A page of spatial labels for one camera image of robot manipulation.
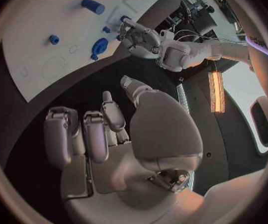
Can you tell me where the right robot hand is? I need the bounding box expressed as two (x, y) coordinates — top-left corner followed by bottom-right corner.
(43, 75), (205, 224)

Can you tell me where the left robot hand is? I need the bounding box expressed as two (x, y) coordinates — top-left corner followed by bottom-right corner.
(119, 19), (163, 60)

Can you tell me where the white task board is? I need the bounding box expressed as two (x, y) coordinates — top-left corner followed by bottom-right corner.
(1, 0), (172, 103)

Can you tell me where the silver perforated metal strip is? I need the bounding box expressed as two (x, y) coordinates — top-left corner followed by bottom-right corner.
(176, 77), (191, 115)

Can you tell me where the blue gear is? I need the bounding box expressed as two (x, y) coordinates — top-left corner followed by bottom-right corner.
(89, 37), (109, 61)

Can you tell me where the dark equipment rack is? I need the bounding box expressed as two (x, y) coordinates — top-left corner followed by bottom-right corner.
(165, 0), (220, 42)

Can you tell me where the long blue cylinder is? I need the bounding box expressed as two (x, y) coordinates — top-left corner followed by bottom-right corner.
(80, 0), (106, 16)

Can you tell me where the glowing light bar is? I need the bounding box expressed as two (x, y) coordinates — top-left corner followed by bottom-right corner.
(207, 71), (227, 114)

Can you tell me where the short blue peg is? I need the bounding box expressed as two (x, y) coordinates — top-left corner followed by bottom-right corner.
(48, 34), (61, 46)

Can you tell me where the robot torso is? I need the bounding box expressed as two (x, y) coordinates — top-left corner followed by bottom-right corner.
(222, 35), (268, 157)

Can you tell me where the white cable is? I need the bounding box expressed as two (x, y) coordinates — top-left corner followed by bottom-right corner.
(175, 29), (221, 42)

